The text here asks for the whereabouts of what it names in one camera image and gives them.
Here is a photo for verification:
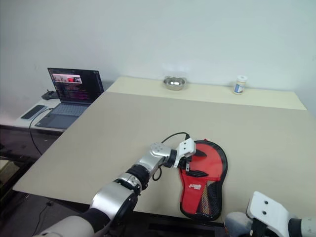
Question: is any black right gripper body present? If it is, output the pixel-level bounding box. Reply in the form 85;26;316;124
250;218;275;237

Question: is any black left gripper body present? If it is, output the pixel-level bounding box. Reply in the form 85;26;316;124
178;154;197;173

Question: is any red paddle case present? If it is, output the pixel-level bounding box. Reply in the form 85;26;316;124
178;139;229;221

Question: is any grey rounded shape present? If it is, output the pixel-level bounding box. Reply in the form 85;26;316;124
225;211;253;237

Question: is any steel bowl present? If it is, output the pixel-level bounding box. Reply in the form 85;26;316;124
162;76;188;91

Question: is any white plastic bottle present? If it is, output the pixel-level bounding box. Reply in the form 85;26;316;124
232;75;248;95

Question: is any beige robot torso shell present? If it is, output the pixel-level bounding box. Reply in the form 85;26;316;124
32;214;95;237

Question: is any open grey laptop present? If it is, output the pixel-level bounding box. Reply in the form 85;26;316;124
34;67;104;130

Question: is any black game controller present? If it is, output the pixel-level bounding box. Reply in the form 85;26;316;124
41;90;59;100

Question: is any black flat phone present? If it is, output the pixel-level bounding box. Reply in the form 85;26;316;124
20;105;47;120

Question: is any white side table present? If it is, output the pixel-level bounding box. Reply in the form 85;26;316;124
16;81;117;135

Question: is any black low bench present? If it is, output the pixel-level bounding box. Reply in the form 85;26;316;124
0;123;66;198

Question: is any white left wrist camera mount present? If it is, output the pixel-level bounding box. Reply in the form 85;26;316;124
175;138;197;169

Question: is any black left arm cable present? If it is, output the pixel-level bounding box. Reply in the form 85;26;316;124
152;132;191;181

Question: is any black floor cable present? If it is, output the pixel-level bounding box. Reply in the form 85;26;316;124
37;201;54;223

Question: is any black laptop cable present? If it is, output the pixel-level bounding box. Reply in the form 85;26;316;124
29;108;54;156

